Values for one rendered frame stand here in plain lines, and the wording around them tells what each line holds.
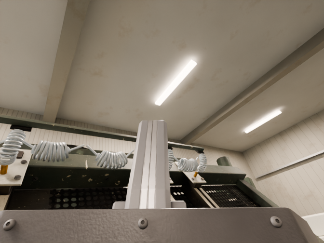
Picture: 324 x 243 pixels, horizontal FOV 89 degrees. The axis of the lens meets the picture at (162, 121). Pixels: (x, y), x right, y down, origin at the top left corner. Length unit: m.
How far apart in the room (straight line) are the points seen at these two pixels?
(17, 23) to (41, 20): 0.29
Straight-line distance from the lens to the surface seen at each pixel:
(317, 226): 5.49
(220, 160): 5.15
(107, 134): 0.68
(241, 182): 1.47
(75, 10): 2.48
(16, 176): 0.66
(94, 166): 0.76
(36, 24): 2.92
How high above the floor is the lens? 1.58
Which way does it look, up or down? 34 degrees up
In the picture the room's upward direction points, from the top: 13 degrees counter-clockwise
